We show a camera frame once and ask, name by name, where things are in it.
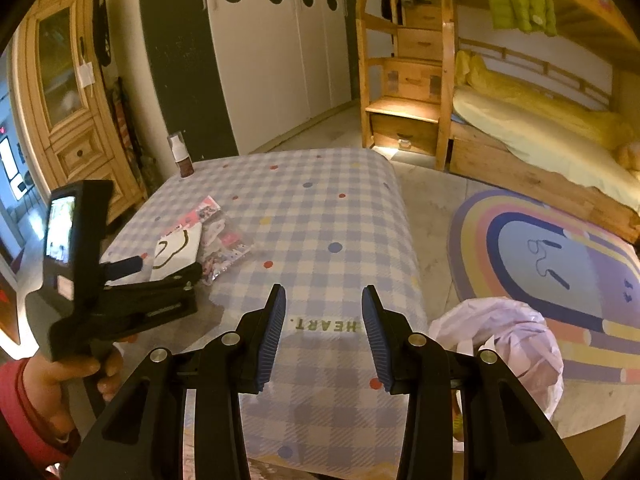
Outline white card smile drawing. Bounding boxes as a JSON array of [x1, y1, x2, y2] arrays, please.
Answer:
[[146, 222, 204, 282]]

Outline brown cardboard box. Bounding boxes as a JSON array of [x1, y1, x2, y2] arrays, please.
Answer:
[[555, 412, 629, 480]]

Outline white wardrobe round holes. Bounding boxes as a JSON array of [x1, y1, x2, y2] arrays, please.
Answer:
[[137, 0, 354, 163]]

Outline patterned folded mat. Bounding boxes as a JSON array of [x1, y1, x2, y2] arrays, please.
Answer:
[[107, 77, 162, 202]]

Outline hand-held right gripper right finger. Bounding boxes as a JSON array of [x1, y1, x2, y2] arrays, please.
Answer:
[[361, 284, 583, 480]]

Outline pink patterned packet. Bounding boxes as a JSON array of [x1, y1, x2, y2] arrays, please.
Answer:
[[177, 196, 221, 233]]

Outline wooden staircase with drawers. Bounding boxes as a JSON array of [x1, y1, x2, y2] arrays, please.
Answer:
[[356, 0, 457, 172]]

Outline brown spray bottle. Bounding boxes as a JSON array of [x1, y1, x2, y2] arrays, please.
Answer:
[[167, 131, 194, 179]]

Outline black hanging bag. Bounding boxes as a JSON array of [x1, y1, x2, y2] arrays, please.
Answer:
[[94, 0, 114, 67]]

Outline pale yellow mattress sheet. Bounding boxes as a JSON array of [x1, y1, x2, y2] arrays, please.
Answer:
[[451, 85, 640, 212]]

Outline person's left hand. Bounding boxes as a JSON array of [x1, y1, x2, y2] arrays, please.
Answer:
[[22, 342, 124, 442]]

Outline blue checkered tablecloth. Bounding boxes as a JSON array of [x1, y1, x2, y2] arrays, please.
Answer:
[[100, 147, 431, 467]]

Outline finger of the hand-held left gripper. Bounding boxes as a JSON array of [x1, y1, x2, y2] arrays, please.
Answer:
[[102, 262, 203, 342], [99, 255, 152, 281]]

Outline wooden glass door cabinet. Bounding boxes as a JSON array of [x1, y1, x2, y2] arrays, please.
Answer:
[[10, 0, 151, 222]]

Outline pink-white plastic bag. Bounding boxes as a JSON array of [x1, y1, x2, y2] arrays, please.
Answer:
[[427, 296, 565, 457]]

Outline wooden bunk bed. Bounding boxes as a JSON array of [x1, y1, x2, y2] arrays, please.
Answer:
[[435, 0, 640, 247]]

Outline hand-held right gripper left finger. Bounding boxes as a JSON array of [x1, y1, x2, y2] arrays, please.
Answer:
[[65, 284, 287, 480]]

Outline person's left forearm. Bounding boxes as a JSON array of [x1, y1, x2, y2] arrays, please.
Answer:
[[0, 360, 72, 470]]

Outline clear packet pink print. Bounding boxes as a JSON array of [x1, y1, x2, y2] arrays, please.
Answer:
[[199, 232, 254, 287], [200, 212, 229, 252]]

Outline yellow blanket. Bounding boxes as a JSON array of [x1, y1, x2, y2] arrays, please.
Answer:
[[454, 50, 635, 152]]

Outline oval pastel rainbow rug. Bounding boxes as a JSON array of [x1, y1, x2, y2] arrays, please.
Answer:
[[446, 189, 640, 387]]

